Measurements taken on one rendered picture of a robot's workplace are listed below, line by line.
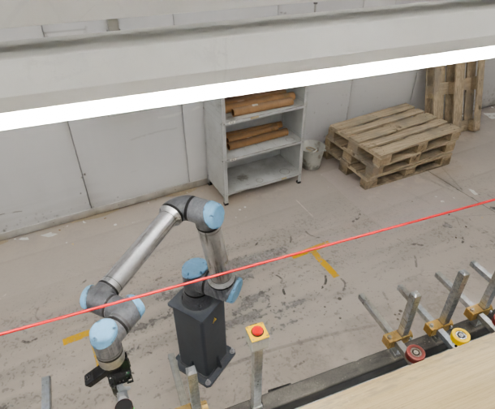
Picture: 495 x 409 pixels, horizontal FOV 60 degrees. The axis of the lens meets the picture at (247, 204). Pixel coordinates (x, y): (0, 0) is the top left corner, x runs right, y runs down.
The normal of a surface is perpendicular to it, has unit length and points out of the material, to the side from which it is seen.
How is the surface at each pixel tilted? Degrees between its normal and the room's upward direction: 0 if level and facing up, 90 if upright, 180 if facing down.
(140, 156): 90
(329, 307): 0
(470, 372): 0
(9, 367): 0
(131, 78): 61
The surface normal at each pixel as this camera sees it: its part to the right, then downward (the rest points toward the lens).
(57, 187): 0.46, 0.53
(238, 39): 0.31, 0.09
